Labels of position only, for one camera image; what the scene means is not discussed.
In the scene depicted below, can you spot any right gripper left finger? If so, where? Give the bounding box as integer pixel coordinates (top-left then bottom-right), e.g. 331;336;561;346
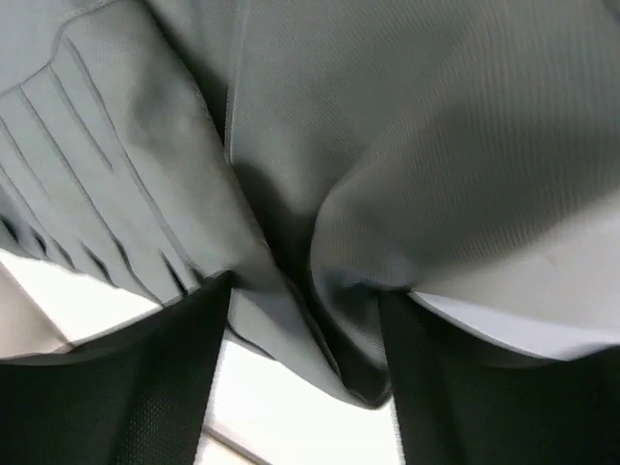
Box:
1;273;232;465

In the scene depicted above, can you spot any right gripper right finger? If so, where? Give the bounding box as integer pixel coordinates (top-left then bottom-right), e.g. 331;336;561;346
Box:
380;293;619;464

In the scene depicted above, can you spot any grey pleated skirt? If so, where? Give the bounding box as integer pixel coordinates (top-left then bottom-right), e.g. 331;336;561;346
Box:
1;1;619;406

